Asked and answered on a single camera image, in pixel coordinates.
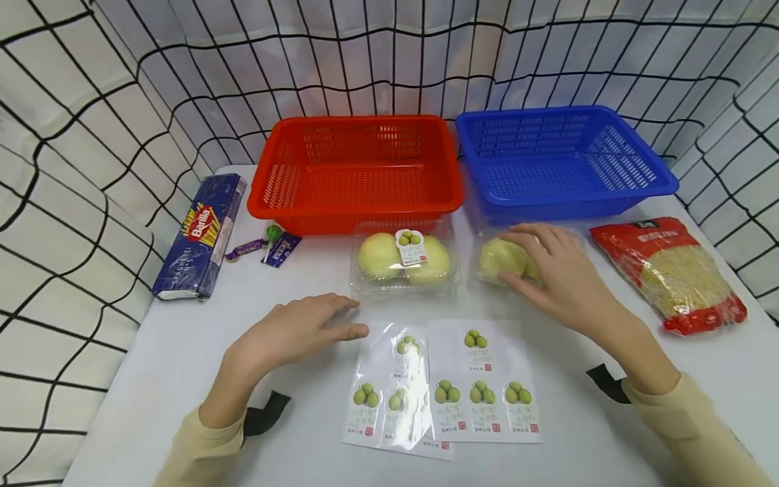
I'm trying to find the blue plastic basket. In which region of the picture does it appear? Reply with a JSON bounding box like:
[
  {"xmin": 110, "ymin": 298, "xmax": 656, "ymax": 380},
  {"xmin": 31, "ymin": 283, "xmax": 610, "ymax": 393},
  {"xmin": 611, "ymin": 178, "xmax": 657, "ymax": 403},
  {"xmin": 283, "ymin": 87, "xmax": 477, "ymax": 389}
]
[{"xmin": 455, "ymin": 105, "xmax": 681, "ymax": 226}]

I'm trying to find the person's left hand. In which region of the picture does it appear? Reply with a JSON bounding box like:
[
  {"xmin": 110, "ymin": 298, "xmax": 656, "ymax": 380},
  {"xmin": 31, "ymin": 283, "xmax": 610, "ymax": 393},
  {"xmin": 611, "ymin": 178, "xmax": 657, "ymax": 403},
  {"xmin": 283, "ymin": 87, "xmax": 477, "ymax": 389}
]
[{"xmin": 225, "ymin": 293, "xmax": 371, "ymax": 388}]

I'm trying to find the purple snack packet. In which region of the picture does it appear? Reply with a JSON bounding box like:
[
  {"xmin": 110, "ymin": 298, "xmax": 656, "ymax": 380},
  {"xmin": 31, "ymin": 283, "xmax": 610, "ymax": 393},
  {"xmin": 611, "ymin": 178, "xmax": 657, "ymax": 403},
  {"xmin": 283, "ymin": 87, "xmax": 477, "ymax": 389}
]
[{"xmin": 262, "ymin": 232, "xmax": 303, "ymax": 269}]

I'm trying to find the white sticker sheet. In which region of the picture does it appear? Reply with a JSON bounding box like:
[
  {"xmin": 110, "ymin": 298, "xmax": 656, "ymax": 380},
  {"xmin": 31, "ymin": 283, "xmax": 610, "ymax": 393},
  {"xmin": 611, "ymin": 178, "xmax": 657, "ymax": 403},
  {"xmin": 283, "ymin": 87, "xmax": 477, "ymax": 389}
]
[{"xmin": 425, "ymin": 317, "xmax": 545, "ymax": 445}]

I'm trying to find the yellow-green pear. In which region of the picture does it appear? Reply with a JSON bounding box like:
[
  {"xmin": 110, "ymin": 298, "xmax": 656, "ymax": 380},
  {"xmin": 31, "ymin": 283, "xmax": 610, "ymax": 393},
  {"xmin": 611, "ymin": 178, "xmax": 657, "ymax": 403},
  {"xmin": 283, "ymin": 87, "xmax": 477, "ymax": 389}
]
[
  {"xmin": 406, "ymin": 235, "xmax": 452, "ymax": 286},
  {"xmin": 357, "ymin": 233, "xmax": 404, "ymax": 281},
  {"xmin": 477, "ymin": 237, "xmax": 532, "ymax": 284}
]

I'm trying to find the red plastic basket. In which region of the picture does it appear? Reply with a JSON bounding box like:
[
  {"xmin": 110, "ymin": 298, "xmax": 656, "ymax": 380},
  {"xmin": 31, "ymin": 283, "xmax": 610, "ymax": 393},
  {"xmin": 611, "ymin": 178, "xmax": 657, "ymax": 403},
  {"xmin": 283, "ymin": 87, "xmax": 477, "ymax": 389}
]
[{"xmin": 246, "ymin": 114, "xmax": 465, "ymax": 237}]

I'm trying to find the red bag of noodles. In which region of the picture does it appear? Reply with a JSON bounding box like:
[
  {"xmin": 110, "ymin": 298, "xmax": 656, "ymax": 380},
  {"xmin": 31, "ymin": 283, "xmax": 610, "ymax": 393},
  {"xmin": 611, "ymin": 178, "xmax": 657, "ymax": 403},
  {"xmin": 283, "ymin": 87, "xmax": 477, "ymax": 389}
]
[{"xmin": 589, "ymin": 216, "xmax": 749, "ymax": 337}]

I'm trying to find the glossy sticker sheet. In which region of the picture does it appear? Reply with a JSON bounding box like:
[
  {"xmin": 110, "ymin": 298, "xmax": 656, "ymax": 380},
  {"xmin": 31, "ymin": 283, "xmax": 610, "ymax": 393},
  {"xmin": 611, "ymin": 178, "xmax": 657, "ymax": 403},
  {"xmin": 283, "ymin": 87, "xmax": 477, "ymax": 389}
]
[{"xmin": 341, "ymin": 321, "xmax": 455, "ymax": 462}]

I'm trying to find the clear clamshell box without label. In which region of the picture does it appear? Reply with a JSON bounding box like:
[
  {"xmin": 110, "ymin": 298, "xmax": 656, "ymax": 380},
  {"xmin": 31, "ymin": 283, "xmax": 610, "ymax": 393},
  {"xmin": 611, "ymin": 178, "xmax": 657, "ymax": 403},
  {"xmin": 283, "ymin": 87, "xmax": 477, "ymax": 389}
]
[{"xmin": 471, "ymin": 225, "xmax": 586, "ymax": 298}]

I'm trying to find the person's right hand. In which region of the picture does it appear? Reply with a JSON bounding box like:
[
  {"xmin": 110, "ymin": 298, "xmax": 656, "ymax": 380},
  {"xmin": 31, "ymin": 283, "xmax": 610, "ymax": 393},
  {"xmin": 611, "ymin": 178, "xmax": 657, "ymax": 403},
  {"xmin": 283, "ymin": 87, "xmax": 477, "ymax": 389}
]
[{"xmin": 497, "ymin": 223, "xmax": 632, "ymax": 344}]

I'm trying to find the person's left forearm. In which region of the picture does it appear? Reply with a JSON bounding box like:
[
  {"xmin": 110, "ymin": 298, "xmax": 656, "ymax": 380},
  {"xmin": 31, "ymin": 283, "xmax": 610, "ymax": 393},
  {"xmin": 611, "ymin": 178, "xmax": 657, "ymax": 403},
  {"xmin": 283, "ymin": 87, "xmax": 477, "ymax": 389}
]
[{"xmin": 152, "ymin": 353, "xmax": 256, "ymax": 487}]

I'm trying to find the purple wrapped candy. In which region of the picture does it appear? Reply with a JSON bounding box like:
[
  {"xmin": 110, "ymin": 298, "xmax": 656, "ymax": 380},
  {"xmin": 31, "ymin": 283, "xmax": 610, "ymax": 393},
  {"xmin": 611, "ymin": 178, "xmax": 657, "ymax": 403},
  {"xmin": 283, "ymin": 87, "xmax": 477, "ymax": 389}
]
[{"xmin": 225, "ymin": 238, "xmax": 268, "ymax": 263}]

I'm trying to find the blue spaghetti box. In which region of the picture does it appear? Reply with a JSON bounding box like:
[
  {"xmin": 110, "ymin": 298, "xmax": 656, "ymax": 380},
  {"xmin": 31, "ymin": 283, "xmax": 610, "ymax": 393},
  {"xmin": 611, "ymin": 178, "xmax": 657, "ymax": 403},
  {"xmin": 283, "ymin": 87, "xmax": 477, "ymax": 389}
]
[{"xmin": 151, "ymin": 173, "xmax": 248, "ymax": 302}]

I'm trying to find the clear clamshell box with label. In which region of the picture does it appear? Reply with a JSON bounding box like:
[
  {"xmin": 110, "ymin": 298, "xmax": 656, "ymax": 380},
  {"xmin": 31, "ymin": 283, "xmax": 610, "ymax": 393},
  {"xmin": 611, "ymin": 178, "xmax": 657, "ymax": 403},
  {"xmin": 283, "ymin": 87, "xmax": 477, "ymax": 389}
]
[{"xmin": 348, "ymin": 218, "xmax": 461, "ymax": 297}]

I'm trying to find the person's right forearm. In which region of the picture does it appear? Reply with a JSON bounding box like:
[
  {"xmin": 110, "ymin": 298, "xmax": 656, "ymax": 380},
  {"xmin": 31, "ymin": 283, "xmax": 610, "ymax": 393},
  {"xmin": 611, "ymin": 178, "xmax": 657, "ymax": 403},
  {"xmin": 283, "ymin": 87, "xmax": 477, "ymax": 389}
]
[{"xmin": 599, "ymin": 313, "xmax": 777, "ymax": 487}]

